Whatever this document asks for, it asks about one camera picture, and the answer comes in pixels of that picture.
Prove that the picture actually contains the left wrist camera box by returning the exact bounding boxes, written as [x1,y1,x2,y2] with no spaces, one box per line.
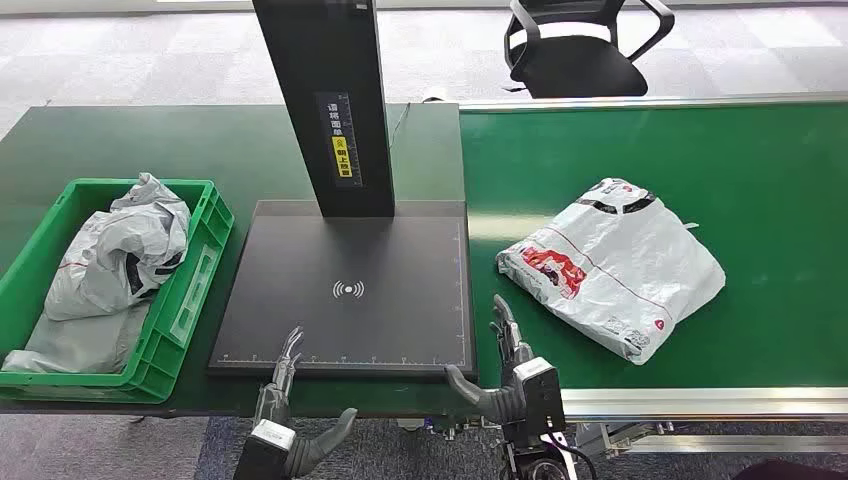
[233,419,297,480]

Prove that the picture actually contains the white package with red print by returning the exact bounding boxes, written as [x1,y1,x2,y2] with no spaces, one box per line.
[496,177,727,367]

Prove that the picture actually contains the flat grey plastic package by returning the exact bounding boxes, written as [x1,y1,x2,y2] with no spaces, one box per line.
[1,211,154,376]

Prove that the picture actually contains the green conveyor belt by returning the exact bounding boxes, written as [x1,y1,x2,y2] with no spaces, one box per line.
[458,91,848,458]

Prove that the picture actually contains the dark green table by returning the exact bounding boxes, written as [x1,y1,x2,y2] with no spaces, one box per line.
[0,102,485,420]

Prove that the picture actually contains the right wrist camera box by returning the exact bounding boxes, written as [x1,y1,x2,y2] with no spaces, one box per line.
[511,356,568,435]

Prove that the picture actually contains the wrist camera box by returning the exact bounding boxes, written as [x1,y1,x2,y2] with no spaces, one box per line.
[511,356,568,435]
[233,419,297,480]

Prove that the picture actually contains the thin black cable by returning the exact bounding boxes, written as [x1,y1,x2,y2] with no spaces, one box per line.
[389,101,413,150]

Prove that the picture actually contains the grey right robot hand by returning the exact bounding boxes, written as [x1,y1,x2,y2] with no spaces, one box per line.
[443,294,538,427]

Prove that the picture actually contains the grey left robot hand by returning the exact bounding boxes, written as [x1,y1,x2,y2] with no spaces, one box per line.
[253,325,359,480]

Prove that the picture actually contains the black office chair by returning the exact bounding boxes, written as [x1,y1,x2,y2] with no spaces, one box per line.
[502,0,677,101]

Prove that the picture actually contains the green plastic crate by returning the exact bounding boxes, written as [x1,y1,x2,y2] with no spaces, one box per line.
[0,177,236,405]

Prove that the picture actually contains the black inbound scanner machine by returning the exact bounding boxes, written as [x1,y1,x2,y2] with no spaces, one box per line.
[207,0,480,384]

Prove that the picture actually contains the crumpled grey plastic package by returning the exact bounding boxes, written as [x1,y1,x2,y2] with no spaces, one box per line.
[44,172,193,323]

